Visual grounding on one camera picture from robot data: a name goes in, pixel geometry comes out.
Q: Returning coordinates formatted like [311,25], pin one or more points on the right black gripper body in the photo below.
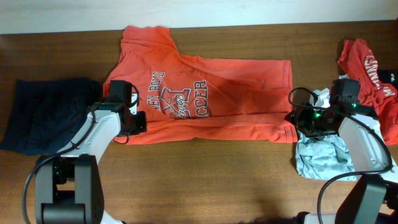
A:
[313,122]

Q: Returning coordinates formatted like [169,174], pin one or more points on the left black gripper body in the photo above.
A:
[137,125]

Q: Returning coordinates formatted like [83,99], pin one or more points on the orange McKinney Boyd soccer shirt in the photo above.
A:
[186,97]

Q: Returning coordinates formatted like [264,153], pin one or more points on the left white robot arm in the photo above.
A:
[67,184]

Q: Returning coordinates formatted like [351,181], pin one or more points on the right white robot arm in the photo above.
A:
[374,197]

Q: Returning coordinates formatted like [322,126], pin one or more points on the light grey-blue shirt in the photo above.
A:
[322,158]

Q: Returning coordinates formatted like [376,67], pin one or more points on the red McKinney shirt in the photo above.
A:
[359,63]

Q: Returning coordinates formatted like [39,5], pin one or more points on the folded navy blue garment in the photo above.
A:
[47,114]

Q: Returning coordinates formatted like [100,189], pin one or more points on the black garment in pile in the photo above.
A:
[389,77]

